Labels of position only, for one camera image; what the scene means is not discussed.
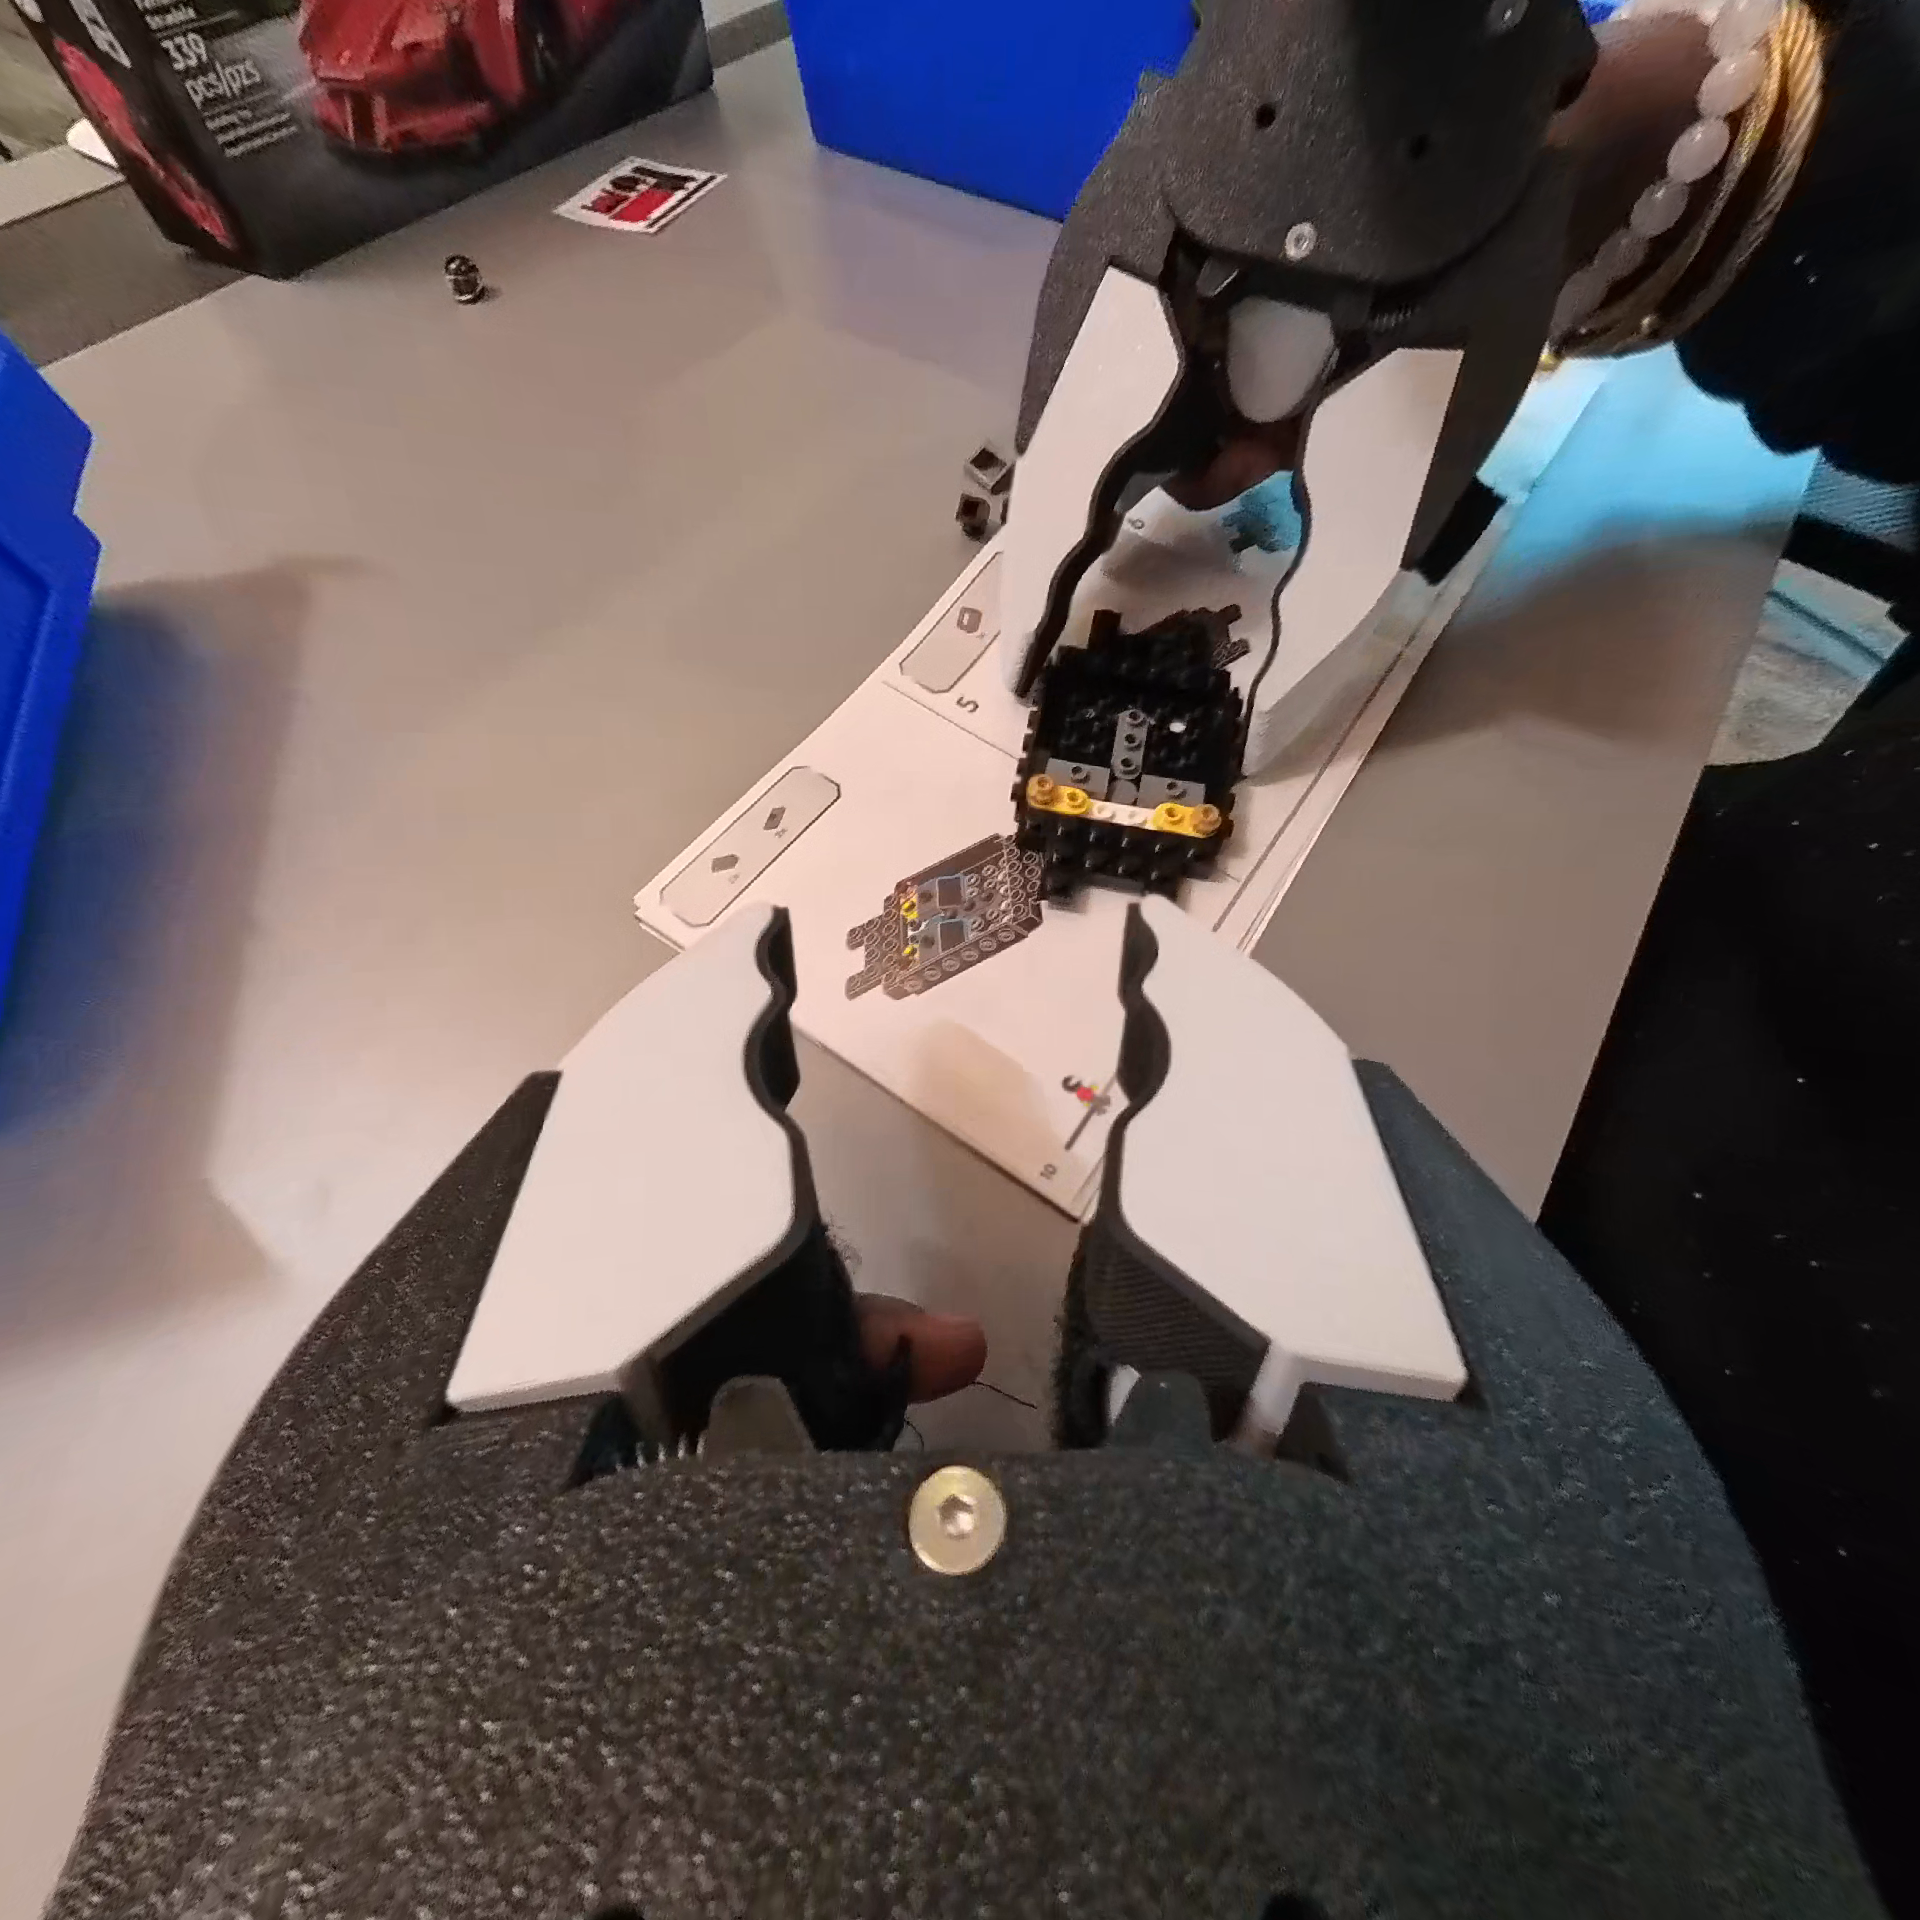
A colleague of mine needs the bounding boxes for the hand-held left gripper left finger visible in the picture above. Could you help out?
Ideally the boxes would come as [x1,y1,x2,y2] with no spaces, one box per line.
[443,902,823,1416]

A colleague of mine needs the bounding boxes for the white bead bracelet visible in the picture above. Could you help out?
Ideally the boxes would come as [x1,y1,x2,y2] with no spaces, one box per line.
[1548,0,1797,358]

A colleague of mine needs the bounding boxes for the black lego model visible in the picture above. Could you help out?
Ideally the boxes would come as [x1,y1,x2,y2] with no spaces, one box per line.
[1012,606,1253,902]

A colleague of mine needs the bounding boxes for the person's left hand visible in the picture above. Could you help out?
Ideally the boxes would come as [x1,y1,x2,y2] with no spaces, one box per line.
[862,1302,990,1401]

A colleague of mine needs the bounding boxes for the white instruction booklet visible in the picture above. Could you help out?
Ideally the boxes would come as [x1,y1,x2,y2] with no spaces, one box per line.
[629,495,1517,1225]

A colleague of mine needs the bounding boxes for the gold bangle bracelets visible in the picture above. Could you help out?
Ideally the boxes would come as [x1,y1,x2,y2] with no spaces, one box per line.
[1574,0,1835,367]

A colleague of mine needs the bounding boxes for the person's right hand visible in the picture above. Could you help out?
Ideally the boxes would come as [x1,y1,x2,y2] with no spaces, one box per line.
[1541,13,1716,290]

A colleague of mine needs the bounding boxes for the person's right forearm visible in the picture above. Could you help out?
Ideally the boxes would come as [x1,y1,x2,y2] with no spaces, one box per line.
[1672,0,1920,471]

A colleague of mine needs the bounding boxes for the person's black clothing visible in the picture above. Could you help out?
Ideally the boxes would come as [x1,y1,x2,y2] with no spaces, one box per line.
[1536,661,1920,1920]

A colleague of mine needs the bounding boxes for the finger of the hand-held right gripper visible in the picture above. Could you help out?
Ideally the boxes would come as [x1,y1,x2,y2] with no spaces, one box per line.
[995,267,1201,705]
[1247,348,1502,771]

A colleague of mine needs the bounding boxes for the red black sticker sheet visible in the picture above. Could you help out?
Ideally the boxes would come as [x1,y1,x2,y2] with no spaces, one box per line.
[552,154,730,238]

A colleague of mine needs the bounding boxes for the lego set box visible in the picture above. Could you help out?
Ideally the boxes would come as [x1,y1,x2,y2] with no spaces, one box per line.
[29,0,715,283]

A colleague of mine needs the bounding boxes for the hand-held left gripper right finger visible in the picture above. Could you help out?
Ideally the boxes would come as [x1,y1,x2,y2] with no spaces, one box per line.
[1097,896,1470,1447]

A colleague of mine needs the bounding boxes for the blue plastic bin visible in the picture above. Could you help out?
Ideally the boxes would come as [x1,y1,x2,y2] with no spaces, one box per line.
[783,0,1201,228]
[0,330,104,1038]

